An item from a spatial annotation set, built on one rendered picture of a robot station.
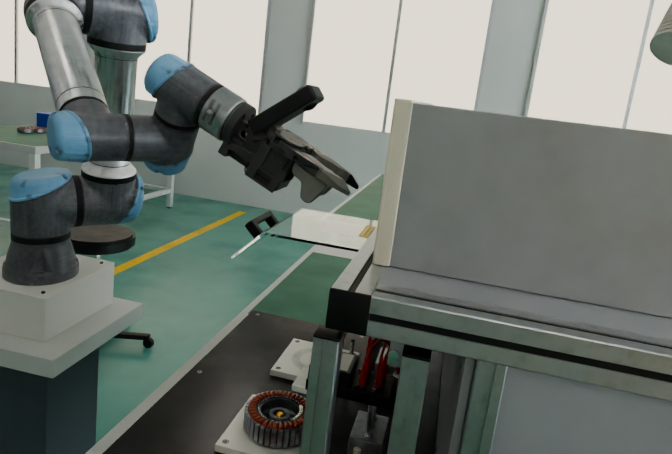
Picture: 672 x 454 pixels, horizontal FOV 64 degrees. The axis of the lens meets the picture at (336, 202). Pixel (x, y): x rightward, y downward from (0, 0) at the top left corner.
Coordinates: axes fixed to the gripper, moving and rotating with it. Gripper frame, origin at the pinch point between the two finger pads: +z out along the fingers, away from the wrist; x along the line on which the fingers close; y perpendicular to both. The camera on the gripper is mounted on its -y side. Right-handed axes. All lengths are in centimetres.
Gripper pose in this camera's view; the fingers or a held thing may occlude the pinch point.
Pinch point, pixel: (349, 182)
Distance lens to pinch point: 80.9
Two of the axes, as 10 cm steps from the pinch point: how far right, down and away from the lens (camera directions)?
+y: -5.2, 8.2, 2.6
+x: -2.3, 1.6, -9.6
